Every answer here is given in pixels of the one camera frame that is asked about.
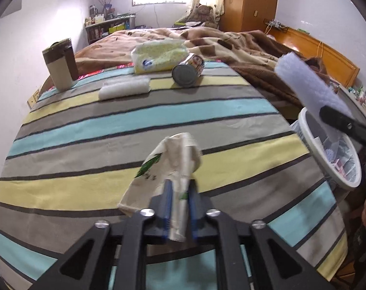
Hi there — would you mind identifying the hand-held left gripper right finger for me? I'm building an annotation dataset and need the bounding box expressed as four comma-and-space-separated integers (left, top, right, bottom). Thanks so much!
187, 179, 335, 290

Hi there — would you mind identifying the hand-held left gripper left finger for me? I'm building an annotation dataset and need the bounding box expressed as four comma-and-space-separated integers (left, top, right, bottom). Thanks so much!
29, 179, 173, 290

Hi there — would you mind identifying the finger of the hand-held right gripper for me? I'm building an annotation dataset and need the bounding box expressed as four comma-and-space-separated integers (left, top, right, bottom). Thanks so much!
319, 105, 366, 147

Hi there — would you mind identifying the white tissue packet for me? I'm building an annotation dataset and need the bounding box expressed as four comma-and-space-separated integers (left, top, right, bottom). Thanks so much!
117, 132, 202, 242

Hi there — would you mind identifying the white round trash bin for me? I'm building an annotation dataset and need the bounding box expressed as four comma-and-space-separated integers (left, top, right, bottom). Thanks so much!
298, 107, 362, 190

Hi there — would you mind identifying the pale purple foam net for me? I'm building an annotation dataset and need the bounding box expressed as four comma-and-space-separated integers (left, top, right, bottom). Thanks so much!
274, 52, 353, 118

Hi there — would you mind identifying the cluttered bedside table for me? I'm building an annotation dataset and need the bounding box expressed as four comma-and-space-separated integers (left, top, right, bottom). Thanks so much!
334, 83, 366, 121

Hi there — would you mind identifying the wooden headboard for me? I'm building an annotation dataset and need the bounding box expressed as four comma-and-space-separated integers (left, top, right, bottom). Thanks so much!
268, 26, 360, 88

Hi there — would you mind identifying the striped tablecloth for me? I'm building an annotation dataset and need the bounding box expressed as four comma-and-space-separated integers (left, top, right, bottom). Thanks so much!
0, 62, 348, 290

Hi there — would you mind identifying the white foam wrap roll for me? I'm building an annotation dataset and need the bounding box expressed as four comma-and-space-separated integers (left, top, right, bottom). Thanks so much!
98, 77, 151, 101

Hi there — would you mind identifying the red cartoon drink can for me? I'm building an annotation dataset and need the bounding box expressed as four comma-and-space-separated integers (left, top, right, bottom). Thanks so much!
172, 53, 205, 88

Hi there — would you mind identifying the brown patterned blanket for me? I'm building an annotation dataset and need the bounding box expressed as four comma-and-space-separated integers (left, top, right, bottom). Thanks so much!
74, 27, 337, 118

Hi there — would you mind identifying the yellow-green tissue pack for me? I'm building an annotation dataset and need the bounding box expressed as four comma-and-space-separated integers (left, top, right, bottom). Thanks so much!
131, 40, 190, 75

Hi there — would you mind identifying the wooden wardrobe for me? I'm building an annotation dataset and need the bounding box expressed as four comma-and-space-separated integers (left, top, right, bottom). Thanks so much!
222, 0, 280, 33

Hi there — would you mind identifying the brown and beige box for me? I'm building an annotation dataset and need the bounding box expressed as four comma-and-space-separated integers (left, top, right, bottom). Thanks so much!
42, 38, 80, 91

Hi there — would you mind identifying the brown teddy bear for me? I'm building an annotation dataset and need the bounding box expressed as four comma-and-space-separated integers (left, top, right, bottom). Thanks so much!
187, 4, 219, 29

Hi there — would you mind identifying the cluttered storage shelf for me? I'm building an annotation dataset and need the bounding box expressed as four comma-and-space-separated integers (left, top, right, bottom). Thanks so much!
85, 14, 137, 46

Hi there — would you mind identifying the wall socket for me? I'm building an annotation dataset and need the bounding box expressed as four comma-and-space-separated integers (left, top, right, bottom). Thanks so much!
27, 87, 41, 109

